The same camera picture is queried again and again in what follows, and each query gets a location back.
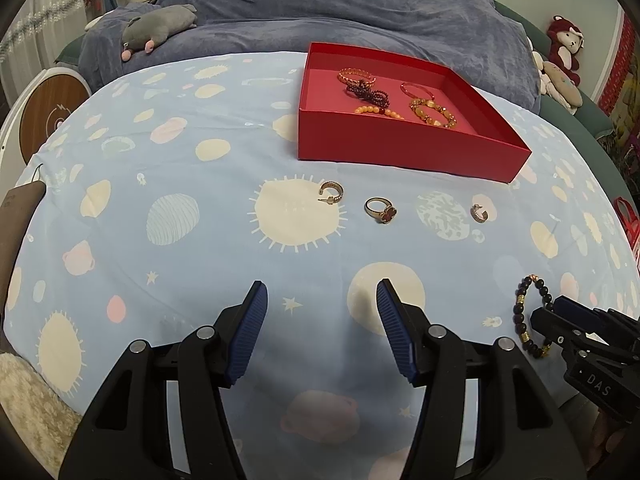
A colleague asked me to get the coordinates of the round wooden side table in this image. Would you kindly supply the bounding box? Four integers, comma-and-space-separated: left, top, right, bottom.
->
0, 66, 94, 172

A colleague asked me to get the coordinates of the beige plush toy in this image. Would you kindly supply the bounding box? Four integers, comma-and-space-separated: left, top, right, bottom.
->
532, 50, 584, 115

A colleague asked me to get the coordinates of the brown leather pouch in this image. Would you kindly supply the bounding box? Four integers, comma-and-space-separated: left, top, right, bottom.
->
0, 181, 48, 321

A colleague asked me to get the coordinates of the yellow-green stone bracelet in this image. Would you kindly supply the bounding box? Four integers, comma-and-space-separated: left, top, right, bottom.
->
408, 97, 459, 130

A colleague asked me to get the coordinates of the white sheer curtain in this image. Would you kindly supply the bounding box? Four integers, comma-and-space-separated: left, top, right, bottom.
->
0, 0, 101, 111

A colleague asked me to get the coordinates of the red decorative hanging banner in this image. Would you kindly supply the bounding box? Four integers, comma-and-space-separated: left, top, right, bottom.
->
598, 8, 636, 116

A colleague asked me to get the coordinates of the purple bead bracelet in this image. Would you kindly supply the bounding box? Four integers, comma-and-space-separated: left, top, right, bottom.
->
344, 82, 392, 111

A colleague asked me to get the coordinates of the red tote bag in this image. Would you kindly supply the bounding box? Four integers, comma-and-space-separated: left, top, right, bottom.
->
613, 196, 640, 268

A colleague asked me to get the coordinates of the red monkey plush toy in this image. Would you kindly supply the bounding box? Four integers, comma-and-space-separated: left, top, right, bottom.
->
547, 15, 584, 87

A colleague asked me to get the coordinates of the gold ring red stone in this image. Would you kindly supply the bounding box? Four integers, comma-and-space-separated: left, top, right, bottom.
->
363, 197, 397, 224

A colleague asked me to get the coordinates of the gold hoop earring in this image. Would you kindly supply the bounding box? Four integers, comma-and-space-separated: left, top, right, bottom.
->
318, 181, 344, 205
470, 204, 489, 223

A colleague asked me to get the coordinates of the grey mole plush toy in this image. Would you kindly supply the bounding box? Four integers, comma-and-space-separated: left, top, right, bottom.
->
120, 4, 198, 62

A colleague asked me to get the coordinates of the blue-grey velvet blanket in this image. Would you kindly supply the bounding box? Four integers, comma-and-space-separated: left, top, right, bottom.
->
78, 0, 540, 113

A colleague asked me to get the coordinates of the black bead bracelet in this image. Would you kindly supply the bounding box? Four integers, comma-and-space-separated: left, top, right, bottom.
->
513, 273, 556, 360

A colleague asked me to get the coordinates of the cream fluffy rug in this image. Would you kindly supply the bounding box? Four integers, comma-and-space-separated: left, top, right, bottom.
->
1, 353, 81, 479

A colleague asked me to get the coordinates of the green bed frame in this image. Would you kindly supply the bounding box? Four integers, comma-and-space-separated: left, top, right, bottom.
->
492, 0, 639, 210

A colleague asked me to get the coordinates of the rose gold bangle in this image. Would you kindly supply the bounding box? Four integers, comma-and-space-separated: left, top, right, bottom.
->
400, 81, 435, 101

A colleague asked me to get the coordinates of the planet print bed sheet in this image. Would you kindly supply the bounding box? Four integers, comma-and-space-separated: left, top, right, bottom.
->
4, 53, 639, 479

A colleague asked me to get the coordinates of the red cardboard box tray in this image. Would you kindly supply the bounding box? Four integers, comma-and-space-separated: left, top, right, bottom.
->
297, 42, 532, 183

